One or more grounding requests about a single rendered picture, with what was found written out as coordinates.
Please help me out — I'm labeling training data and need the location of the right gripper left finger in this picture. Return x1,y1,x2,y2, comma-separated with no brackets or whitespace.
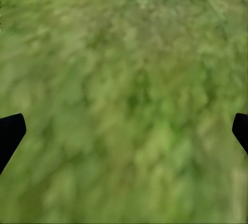
0,113,26,174

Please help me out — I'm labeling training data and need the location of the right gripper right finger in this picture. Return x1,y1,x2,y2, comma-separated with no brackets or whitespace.
232,113,248,154

